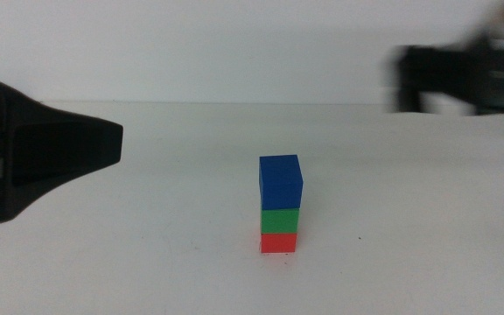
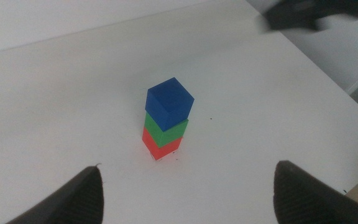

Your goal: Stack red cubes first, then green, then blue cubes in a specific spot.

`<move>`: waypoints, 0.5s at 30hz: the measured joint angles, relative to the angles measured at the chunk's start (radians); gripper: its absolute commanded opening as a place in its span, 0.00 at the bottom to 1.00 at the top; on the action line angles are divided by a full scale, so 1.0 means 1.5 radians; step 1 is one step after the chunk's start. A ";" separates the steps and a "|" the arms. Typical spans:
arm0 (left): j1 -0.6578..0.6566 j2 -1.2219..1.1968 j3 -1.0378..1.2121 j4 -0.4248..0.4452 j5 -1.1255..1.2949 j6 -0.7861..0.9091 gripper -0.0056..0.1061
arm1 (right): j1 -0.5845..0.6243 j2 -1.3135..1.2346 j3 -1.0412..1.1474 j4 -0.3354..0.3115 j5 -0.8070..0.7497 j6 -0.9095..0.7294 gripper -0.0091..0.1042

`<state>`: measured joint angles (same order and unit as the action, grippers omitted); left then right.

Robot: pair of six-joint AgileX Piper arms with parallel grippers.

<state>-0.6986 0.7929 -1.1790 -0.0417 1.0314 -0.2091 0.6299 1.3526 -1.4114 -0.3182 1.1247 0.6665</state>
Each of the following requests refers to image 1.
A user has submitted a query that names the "blue cube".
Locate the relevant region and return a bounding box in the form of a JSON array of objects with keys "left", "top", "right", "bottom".
[{"left": 258, "top": 154, "right": 305, "bottom": 211}]

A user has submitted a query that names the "green cube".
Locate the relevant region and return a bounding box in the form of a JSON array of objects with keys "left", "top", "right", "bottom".
[{"left": 260, "top": 207, "right": 300, "bottom": 235}]

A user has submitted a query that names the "red cube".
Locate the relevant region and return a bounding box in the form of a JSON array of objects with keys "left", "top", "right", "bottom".
[{"left": 260, "top": 232, "right": 298, "bottom": 255}]

